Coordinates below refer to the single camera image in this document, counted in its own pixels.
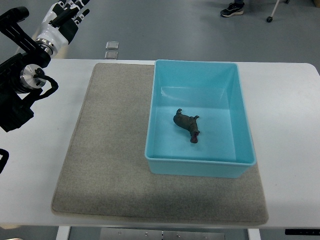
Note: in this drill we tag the brown toy hippo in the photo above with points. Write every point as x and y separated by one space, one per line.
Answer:
188 123

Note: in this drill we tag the light blue plastic box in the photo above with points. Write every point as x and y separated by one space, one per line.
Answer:
213 91

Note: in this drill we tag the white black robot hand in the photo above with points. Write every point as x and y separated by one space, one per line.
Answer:
60 25

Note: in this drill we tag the black table control panel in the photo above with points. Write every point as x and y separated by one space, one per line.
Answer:
302 232

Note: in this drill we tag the metal table frame plate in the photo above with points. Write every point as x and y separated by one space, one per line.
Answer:
144 234

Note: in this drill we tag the white cart leg with caster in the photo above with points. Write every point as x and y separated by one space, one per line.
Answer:
269 19

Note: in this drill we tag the black sneaker shoe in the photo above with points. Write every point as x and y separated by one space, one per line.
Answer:
233 9

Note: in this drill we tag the grey felt mat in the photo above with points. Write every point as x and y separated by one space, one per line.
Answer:
105 174

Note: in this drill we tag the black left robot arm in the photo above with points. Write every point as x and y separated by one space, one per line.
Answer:
22 79

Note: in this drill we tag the lower floor outlet plate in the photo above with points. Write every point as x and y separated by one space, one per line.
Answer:
111 55

